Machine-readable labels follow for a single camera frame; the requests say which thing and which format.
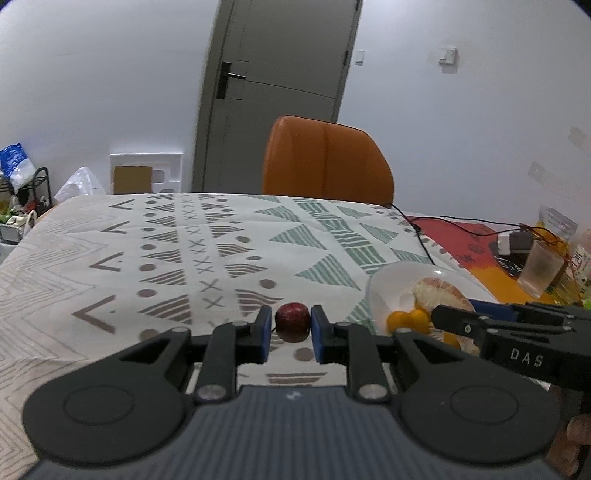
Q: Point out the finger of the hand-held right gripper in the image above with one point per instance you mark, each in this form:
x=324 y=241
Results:
x=457 y=323
x=489 y=309

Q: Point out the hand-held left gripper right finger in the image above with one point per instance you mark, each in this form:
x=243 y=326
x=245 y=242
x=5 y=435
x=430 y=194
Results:
x=318 y=333

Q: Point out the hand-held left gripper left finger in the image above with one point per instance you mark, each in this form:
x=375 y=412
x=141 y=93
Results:
x=264 y=333

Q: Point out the small red jujube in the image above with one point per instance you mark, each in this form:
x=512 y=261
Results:
x=292 y=321

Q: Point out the white bowl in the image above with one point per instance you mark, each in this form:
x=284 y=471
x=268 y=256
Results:
x=392 y=286

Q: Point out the person's right hand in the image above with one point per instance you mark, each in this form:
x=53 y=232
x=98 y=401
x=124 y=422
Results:
x=570 y=450

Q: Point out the frosted plastic cup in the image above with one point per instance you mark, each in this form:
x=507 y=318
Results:
x=538 y=272

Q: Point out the red and orange cloth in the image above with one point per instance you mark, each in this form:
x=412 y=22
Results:
x=461 y=242

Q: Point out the grey charger adapter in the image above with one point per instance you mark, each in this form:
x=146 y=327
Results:
x=519 y=240

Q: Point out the clear plastic bottle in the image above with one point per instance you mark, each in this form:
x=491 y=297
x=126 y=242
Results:
x=581 y=263

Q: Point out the clear snack bag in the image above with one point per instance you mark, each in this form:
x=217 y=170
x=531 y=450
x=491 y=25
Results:
x=556 y=221

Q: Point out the geometric patterned tablecloth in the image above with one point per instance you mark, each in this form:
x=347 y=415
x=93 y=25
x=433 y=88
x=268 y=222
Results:
x=138 y=258

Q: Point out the orange leather chair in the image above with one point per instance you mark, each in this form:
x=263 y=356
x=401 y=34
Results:
x=325 y=159

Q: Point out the white foam packaging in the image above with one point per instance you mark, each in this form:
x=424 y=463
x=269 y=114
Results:
x=168 y=170

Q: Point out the brown cardboard sheet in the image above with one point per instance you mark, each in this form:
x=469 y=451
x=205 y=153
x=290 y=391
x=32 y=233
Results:
x=133 y=180

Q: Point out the white plastic bag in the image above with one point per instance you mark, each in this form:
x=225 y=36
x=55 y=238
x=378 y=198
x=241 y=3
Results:
x=81 y=187

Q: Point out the grey door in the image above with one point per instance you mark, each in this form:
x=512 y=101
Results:
x=281 y=87

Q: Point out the black metal rack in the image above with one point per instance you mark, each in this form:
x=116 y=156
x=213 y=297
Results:
x=42 y=184

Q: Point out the white tote bag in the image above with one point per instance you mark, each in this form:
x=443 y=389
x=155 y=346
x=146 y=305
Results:
x=16 y=228

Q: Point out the blue and white bag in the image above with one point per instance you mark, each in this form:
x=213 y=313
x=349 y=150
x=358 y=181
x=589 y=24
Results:
x=16 y=164

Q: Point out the white wall switch box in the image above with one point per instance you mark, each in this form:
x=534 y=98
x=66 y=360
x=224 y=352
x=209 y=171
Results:
x=448 y=55

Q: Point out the white light switch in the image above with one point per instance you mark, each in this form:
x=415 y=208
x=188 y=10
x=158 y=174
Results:
x=360 y=56

